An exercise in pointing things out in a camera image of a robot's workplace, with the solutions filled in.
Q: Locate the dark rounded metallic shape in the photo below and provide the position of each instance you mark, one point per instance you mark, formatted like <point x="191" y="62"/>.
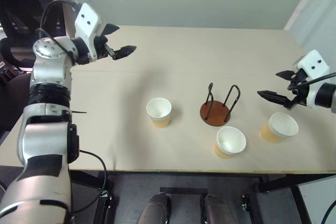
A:
<point x="220" y="209"/>
<point x="155" y="209"/>

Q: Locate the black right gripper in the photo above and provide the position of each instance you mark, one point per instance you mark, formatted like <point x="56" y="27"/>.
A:
<point x="299" y="95"/>

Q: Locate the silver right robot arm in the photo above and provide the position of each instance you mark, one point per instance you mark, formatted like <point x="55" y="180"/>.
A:
<point x="325" y="95"/>

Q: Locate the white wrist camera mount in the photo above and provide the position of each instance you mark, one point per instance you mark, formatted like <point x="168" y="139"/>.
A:
<point x="86" y="22"/>
<point x="313" y="64"/>

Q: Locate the black office chair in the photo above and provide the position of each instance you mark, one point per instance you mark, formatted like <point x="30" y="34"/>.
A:
<point x="15" y="11"/>

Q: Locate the black frame bracket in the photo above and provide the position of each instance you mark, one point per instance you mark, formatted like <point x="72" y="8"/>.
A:
<point x="106" y="205"/>
<point x="245" y="203"/>

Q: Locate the yellow white paper cup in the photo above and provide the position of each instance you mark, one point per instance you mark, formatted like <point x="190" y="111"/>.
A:
<point x="231" y="140"/>
<point x="283" y="124"/>
<point x="158" y="110"/>

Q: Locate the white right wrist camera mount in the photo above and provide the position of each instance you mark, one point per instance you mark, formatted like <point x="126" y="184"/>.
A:
<point x="313" y="64"/>

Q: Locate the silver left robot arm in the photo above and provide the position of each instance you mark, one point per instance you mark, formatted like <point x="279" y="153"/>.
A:
<point x="47" y="72"/>

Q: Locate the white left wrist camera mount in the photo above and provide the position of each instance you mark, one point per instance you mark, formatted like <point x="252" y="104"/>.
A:
<point x="86" y="22"/>

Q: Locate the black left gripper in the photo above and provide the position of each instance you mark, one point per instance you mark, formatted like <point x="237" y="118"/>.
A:
<point x="101" y="45"/>

